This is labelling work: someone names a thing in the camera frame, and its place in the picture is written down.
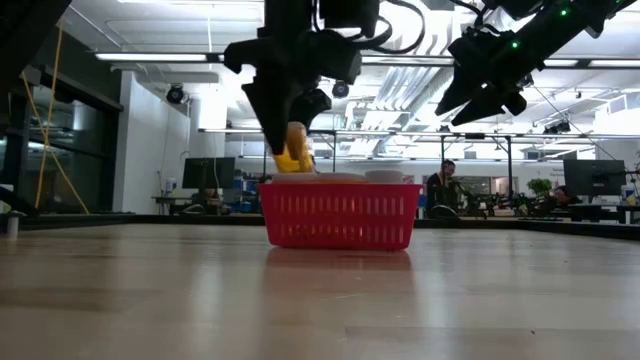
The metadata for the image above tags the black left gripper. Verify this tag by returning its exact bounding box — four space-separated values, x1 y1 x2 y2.
222 28 364 157

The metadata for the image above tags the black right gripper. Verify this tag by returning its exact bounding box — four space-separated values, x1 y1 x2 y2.
433 23 540 128

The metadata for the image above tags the red plastic basket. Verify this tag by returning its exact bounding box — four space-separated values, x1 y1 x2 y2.
256 182 425 252

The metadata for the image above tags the person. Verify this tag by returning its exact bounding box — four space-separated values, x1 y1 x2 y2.
424 159 459 220
549 184 575 207

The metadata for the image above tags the black computer monitor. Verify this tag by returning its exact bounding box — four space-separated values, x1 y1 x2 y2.
181 156 237 191
562 158 628 198

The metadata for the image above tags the green potted office plant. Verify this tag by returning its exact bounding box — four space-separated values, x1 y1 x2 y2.
526 177 553 198

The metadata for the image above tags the long ceiling light strip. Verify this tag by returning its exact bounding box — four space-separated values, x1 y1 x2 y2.
94 52 209 63

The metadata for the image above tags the yellow power cable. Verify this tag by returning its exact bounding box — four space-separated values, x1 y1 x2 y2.
19 22 91 216

